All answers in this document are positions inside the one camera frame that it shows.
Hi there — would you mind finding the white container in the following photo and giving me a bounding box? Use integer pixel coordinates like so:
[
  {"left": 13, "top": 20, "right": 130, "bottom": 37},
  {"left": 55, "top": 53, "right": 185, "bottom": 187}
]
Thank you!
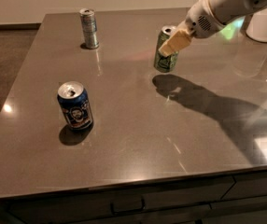
[{"left": 245, "top": 3, "right": 267, "bottom": 44}]

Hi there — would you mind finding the blue soda can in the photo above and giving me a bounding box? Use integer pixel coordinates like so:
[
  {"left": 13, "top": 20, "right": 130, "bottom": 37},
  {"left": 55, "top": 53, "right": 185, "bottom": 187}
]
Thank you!
[{"left": 57, "top": 81, "right": 93, "bottom": 131}]

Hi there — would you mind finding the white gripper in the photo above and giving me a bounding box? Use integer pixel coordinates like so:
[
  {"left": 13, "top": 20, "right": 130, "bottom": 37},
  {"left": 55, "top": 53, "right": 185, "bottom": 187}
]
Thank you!
[{"left": 159, "top": 0, "right": 224, "bottom": 57}]

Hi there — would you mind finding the green soda can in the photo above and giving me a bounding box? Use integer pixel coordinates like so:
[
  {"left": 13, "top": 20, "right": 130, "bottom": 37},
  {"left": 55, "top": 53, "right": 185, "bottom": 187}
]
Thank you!
[{"left": 154, "top": 25, "right": 178, "bottom": 73}]

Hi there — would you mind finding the silver redbull can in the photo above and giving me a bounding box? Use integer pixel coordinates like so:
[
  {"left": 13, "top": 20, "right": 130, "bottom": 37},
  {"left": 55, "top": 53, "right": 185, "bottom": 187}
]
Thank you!
[{"left": 79, "top": 8, "right": 99, "bottom": 49}]

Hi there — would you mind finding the dark cabinet drawer front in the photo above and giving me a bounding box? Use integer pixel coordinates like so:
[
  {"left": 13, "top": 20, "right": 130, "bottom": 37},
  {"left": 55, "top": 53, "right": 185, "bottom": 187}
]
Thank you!
[{"left": 9, "top": 176, "right": 234, "bottom": 224}]

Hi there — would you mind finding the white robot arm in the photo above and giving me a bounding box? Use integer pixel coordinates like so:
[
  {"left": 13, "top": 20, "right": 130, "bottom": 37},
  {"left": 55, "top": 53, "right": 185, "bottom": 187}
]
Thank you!
[{"left": 159, "top": 0, "right": 267, "bottom": 57}]

